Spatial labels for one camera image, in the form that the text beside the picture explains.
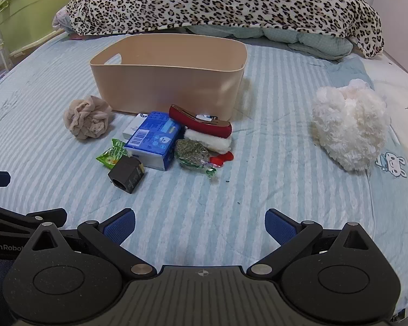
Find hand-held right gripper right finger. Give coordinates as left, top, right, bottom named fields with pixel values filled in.
left=246, top=209, right=375, bottom=276

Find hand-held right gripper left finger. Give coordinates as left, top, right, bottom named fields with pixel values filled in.
left=27, top=209, right=156, bottom=279

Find black cube box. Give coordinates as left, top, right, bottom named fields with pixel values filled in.
left=107, top=156, right=146, bottom=195

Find striped light blue bedsheet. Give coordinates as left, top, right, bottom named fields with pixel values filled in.
left=0, top=30, right=408, bottom=317

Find green snack packet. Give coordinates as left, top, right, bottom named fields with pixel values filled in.
left=95, top=138, right=130, bottom=170

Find blue tissue packet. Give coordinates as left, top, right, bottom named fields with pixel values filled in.
left=124, top=111, right=186, bottom=172

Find small white box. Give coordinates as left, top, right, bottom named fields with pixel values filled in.
left=122, top=113, right=151, bottom=141

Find clear packet of dried greens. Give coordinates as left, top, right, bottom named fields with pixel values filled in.
left=174, top=138, right=222, bottom=179

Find crumpled beige stocking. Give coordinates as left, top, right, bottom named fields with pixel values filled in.
left=63, top=96, right=116, bottom=140

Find red and white fluffy sock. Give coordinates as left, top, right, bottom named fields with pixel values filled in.
left=183, top=129, right=235, bottom=168

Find white fluffy plush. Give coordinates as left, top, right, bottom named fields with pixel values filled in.
left=311, top=78, right=392, bottom=172

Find red glossy case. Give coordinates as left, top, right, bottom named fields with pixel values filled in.
left=168, top=104, right=233, bottom=139

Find beige plastic storage bin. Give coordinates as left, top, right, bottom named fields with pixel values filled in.
left=89, top=33, right=248, bottom=120

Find green plastic storage box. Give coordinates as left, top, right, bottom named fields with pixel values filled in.
left=0, top=0, right=89, bottom=59

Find pink cloth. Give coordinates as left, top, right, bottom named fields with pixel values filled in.
left=52, top=7, right=73, bottom=30

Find teal checked quilt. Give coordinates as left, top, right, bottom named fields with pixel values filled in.
left=185, top=24, right=355, bottom=62

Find leopard print blanket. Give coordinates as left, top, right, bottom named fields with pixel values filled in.
left=66, top=0, right=385, bottom=58

